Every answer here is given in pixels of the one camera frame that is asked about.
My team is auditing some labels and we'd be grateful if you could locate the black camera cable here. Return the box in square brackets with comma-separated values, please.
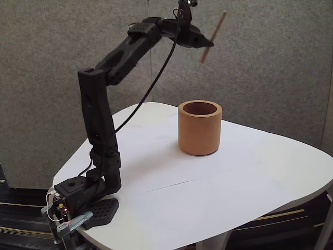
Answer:
[77, 1, 183, 206]

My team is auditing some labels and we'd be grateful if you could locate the white base wire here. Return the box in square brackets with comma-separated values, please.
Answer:
[45, 189, 66, 222]

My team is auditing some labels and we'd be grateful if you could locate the brown wooden pen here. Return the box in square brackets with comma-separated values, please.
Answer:
[200, 9, 227, 64]

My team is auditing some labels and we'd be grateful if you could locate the controller board with red LED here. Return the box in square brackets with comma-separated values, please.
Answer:
[46, 194, 71, 222]

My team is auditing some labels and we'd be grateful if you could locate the grey metal table clamp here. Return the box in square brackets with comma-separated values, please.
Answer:
[57, 211, 94, 233]

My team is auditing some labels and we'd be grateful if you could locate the white table leg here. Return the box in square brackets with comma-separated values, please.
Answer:
[315, 187, 333, 250]
[195, 229, 233, 250]

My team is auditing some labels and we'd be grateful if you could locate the brown cylindrical pen holder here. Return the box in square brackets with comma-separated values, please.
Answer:
[178, 99, 223, 156]

